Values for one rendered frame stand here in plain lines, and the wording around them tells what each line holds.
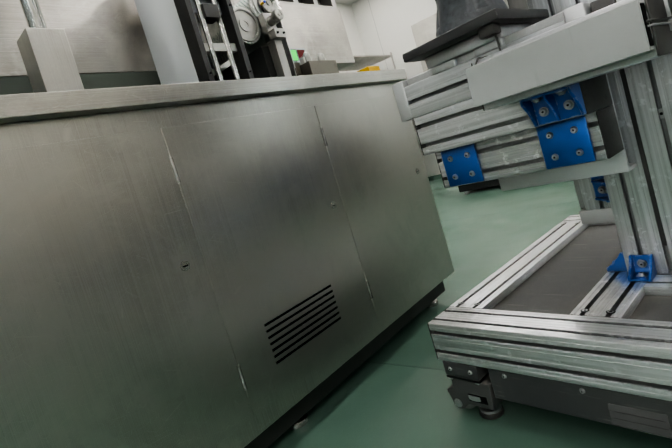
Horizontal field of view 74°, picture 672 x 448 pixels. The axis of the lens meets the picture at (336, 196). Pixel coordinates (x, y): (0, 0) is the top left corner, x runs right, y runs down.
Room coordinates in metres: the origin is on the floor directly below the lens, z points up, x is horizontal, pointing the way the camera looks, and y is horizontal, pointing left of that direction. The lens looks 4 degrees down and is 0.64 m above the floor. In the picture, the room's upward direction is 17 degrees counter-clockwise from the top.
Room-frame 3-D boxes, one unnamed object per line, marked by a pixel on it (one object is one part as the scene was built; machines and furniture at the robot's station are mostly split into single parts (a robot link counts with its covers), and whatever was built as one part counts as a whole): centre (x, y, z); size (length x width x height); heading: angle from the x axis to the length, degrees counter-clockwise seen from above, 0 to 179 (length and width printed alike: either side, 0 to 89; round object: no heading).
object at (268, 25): (1.61, 0.04, 1.05); 0.06 x 0.05 x 0.31; 48
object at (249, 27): (1.66, 0.22, 1.18); 0.26 x 0.12 x 0.12; 48
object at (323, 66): (1.90, 0.05, 1.00); 0.40 x 0.16 x 0.06; 48
